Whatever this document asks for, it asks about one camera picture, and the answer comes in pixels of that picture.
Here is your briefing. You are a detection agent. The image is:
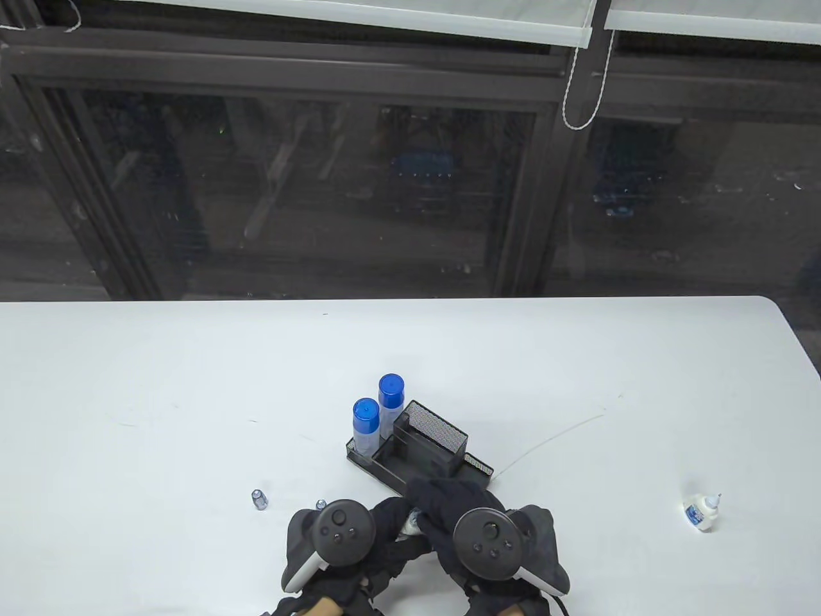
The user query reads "black mesh desk organizer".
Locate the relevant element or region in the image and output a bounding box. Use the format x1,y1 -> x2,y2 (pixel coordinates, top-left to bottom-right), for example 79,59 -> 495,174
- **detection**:
346,399 -> 495,498

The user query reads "white roller blind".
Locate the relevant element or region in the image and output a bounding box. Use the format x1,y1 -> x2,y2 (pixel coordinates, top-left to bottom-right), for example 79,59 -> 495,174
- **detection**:
122,0 -> 594,47
604,0 -> 821,46

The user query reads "black left hand controller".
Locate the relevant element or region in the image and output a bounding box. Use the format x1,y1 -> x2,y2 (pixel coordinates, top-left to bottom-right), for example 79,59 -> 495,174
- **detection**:
281,499 -> 376,594

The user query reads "person's left forearm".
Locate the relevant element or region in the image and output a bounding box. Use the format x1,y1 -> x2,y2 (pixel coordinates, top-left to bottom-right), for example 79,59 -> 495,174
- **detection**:
301,595 -> 350,616

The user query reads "white looped blind cord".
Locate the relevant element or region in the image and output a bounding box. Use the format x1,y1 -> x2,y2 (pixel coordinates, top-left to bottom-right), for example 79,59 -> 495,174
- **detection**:
562,0 -> 618,130

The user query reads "dark window frame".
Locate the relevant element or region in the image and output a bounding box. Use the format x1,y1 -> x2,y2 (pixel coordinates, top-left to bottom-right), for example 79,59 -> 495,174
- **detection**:
0,0 -> 821,302

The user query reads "black hand controller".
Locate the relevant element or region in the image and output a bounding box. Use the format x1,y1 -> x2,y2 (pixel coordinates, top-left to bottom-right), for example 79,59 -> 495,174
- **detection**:
281,499 -> 376,594
453,504 -> 570,594

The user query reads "person's right hand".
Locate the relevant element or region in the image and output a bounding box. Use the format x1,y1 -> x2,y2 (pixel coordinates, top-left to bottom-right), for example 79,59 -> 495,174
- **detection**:
404,476 -> 551,616

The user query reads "person's left hand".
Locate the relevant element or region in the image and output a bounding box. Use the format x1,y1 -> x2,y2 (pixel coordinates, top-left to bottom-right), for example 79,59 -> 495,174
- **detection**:
276,497 -> 428,616

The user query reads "black right hand controller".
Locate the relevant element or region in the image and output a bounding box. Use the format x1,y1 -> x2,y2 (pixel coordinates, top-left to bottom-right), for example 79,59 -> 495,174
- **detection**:
453,504 -> 570,594

